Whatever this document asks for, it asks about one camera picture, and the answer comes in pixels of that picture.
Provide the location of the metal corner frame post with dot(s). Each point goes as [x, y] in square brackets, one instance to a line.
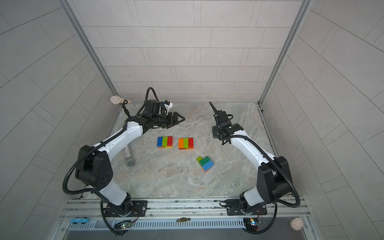
[288, 42]

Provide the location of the black microphone stand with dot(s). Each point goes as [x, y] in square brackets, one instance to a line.
[116, 100]

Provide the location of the left metal corner post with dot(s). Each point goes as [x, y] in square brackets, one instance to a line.
[70, 15]

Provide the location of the long orange lego brick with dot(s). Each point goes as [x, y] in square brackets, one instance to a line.
[181, 144]

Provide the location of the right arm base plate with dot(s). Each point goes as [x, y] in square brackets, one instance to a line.
[238, 207]

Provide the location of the left circuit board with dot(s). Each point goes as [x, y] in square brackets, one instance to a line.
[124, 225]

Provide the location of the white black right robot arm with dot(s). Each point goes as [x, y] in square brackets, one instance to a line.
[274, 180]

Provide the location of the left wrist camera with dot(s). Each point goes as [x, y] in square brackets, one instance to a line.
[165, 107]

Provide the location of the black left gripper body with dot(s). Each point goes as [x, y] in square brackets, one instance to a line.
[167, 120]

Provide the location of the brass fitting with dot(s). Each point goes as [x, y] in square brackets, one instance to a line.
[181, 220]

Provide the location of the glitter silver microphone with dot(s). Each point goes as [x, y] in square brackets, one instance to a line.
[130, 161]

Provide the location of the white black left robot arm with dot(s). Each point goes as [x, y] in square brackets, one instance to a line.
[93, 172]

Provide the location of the beige round knob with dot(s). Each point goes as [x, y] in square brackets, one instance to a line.
[297, 224]

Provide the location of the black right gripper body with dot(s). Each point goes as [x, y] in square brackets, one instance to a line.
[221, 119]

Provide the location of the light blue clip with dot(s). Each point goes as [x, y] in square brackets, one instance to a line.
[79, 221]

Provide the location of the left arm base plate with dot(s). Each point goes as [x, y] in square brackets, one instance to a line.
[127, 209]

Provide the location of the right circuit board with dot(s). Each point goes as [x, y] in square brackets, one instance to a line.
[251, 225]

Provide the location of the small dark blue lego brick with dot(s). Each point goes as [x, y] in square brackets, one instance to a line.
[160, 142]

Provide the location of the red lego brick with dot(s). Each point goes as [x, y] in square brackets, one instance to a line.
[169, 141]
[191, 143]

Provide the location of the circuit board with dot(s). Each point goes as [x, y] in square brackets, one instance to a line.
[124, 225]
[251, 225]

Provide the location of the dark green lego brick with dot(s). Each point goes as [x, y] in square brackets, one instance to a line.
[204, 161]

